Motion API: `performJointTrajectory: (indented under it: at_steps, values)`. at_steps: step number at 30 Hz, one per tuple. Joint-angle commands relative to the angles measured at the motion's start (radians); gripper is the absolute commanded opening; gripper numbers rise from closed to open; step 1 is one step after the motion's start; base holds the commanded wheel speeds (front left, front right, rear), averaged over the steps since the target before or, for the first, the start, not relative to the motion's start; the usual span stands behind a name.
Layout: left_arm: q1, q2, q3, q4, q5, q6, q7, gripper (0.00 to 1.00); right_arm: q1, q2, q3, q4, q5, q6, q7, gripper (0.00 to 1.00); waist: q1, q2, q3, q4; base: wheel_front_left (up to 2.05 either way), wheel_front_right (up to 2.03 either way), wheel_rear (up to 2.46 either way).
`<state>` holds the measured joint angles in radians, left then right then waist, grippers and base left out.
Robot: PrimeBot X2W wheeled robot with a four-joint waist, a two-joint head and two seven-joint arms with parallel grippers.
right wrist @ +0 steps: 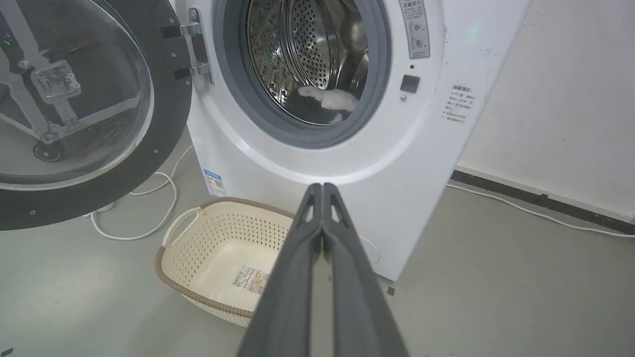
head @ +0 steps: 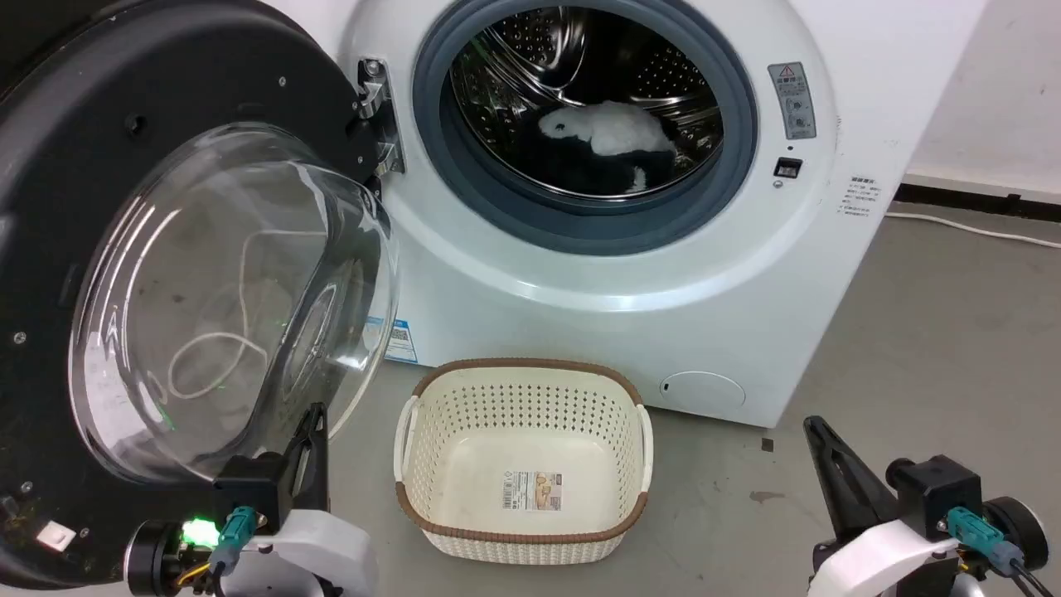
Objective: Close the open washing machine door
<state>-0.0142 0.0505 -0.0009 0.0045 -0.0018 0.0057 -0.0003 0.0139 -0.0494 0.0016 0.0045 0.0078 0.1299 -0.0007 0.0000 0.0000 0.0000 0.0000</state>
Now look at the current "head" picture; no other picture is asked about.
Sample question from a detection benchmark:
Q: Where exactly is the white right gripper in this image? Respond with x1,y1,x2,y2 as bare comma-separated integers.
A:
802,415,1051,597

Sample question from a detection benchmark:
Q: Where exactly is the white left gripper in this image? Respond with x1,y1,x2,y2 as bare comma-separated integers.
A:
124,403,380,597

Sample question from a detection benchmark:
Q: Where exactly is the black washing machine door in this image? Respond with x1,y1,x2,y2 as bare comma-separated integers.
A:
0,0,404,591

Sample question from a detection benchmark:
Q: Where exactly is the white front-load washing machine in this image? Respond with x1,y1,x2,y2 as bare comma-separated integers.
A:
265,0,991,430

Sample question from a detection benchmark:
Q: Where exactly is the metal door hinge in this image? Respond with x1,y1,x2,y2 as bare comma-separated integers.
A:
356,57,408,177

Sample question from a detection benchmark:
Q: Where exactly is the blue energy label sticker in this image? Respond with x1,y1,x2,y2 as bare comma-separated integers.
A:
365,314,419,365

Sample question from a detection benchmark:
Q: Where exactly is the round white filter cover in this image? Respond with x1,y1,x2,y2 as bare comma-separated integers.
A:
659,370,748,410

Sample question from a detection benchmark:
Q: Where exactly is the cream laundry basket brown rim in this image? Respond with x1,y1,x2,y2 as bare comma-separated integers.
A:
393,357,655,567

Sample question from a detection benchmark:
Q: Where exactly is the paper basket label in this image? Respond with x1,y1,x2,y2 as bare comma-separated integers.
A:
500,470,564,513

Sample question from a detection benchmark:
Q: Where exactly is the small printed text sticker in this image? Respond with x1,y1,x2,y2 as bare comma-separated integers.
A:
836,173,884,219

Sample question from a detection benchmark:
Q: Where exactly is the black baseboard strip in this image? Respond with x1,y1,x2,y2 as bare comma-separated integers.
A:
894,182,1061,224

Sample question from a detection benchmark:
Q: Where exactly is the grey warning sticker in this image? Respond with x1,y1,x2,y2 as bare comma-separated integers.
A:
768,62,818,141

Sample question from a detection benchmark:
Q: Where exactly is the white and black plush toy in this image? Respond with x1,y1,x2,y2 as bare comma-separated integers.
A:
530,100,679,195

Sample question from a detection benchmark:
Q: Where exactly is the stainless steel drum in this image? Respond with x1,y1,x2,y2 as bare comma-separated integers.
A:
448,5,725,201

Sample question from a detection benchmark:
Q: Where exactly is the teal plug left camera cable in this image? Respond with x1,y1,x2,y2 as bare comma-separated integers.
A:
196,505,259,591

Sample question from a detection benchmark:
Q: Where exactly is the teal plug camera cable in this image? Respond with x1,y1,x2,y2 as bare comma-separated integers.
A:
196,505,259,591
947,507,1061,597

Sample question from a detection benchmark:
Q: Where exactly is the teal plug right camera cable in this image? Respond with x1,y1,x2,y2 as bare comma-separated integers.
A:
947,507,1061,597

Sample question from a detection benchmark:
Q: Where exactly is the looped white cord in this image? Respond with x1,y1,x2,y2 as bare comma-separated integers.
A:
167,231,334,401

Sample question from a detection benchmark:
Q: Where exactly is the white floor cable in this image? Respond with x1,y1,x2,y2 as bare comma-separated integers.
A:
883,211,1061,250

